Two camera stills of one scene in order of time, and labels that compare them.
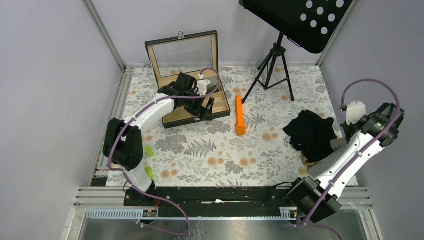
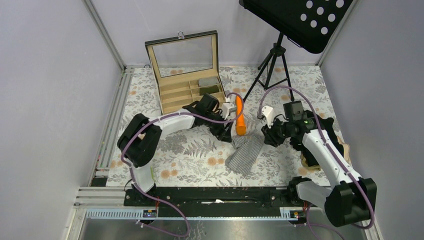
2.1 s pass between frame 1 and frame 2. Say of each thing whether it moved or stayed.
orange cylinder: stayed
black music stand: stayed
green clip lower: stayed
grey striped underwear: moved
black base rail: stayed
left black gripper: moved
